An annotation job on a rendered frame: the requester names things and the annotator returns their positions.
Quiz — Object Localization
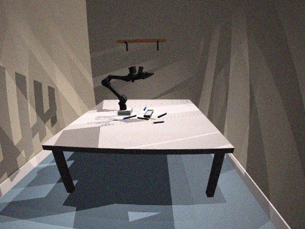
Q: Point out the grey keyboard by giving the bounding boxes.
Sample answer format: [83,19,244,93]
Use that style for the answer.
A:
[143,109,153,118]

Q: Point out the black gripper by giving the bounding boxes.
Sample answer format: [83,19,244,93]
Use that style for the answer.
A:
[137,72,154,80]

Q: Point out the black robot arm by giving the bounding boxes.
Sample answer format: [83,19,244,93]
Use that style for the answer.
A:
[102,66,143,111]

